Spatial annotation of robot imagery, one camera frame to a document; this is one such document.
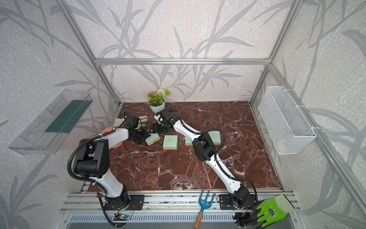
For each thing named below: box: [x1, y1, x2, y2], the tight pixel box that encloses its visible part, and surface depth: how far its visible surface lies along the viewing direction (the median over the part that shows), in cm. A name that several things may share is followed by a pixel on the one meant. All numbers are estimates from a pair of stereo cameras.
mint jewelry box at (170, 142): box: [162, 135, 178, 150], surface depth 96 cm
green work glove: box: [256, 194, 294, 228], surface depth 72 cm
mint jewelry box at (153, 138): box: [144, 132, 161, 146], surface depth 96 cm
